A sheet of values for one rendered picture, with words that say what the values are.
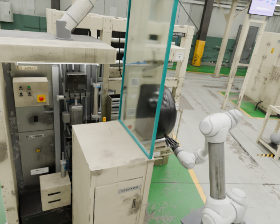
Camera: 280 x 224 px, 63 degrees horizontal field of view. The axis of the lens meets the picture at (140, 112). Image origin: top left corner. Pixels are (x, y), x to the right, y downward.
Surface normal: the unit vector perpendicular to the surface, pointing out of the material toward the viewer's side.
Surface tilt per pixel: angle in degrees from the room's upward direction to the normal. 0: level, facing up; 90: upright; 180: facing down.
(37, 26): 90
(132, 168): 90
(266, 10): 90
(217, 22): 90
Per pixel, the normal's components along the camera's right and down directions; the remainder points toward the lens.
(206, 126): -0.81, 0.01
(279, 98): 0.11, 0.41
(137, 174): 0.43, 0.41
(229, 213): 0.61, -0.02
